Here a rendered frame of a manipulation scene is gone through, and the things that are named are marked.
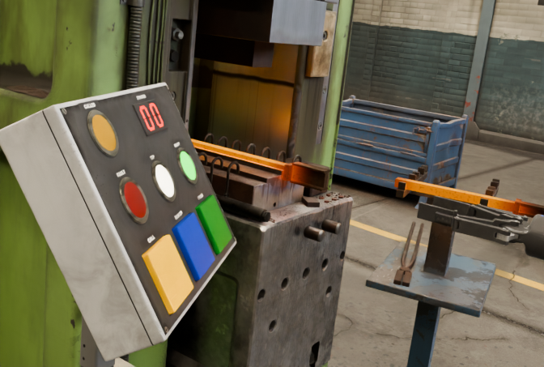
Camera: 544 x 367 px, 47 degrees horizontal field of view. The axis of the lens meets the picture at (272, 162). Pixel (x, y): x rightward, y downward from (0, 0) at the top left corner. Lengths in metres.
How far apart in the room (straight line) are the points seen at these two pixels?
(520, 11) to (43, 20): 8.24
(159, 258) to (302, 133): 0.99
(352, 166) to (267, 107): 3.72
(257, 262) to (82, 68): 0.50
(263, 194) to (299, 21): 0.37
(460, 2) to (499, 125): 1.83
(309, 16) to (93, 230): 0.80
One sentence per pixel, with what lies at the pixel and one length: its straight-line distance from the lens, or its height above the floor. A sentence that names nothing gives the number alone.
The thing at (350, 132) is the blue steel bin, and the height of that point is 0.49.
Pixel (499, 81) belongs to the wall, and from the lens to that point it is 9.21.
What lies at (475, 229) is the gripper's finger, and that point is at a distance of 1.14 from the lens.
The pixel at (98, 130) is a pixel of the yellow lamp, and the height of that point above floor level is 1.17.
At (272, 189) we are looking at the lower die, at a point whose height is 0.96.
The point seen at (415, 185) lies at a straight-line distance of 1.69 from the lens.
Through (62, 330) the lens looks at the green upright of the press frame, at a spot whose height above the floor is 0.70.
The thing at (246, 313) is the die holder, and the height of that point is 0.72.
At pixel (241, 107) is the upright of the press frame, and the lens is 1.73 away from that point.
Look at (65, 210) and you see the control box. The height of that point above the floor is 1.09.
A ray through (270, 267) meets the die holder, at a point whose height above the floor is 0.82.
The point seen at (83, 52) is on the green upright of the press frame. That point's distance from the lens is 1.12.
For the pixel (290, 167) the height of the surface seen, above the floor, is 1.01.
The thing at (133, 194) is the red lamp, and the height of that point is 1.10.
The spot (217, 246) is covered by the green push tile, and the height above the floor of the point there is 0.99.
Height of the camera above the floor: 1.31
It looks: 12 degrees down
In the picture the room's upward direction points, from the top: 6 degrees clockwise
